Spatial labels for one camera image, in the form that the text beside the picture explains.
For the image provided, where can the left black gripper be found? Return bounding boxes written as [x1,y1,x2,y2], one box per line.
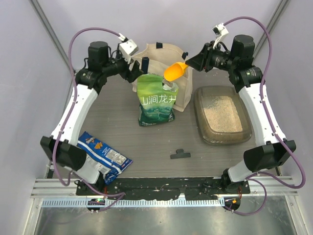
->
[103,50,144,83]

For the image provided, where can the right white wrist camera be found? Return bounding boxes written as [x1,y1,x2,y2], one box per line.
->
[212,23,229,48]

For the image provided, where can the black bag clip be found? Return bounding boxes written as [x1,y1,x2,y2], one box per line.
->
[170,149,191,160]

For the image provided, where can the yellow plastic scoop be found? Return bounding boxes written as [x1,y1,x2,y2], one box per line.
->
[164,62,189,82]

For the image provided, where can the clean litter granules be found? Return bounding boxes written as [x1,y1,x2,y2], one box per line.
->
[202,96,243,133]

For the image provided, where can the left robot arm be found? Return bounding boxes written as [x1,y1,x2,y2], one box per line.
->
[40,39,143,195]

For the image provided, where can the green cat litter bag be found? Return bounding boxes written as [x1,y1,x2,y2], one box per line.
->
[136,74,179,127]

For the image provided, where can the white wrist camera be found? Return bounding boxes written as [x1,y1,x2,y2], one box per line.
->
[118,33,139,64]
[212,23,229,48]

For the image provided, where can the grey litter box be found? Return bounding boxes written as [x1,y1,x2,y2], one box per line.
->
[194,86,252,145]

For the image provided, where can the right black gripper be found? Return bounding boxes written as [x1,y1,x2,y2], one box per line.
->
[186,41,238,72]

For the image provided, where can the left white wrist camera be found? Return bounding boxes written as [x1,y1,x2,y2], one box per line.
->
[118,33,139,64]

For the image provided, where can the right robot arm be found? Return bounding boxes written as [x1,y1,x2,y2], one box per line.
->
[185,34,296,193]

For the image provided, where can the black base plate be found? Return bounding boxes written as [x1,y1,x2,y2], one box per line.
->
[75,176,251,200]

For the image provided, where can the blue Doritos chip bag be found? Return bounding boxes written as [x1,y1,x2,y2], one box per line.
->
[77,132,133,185]

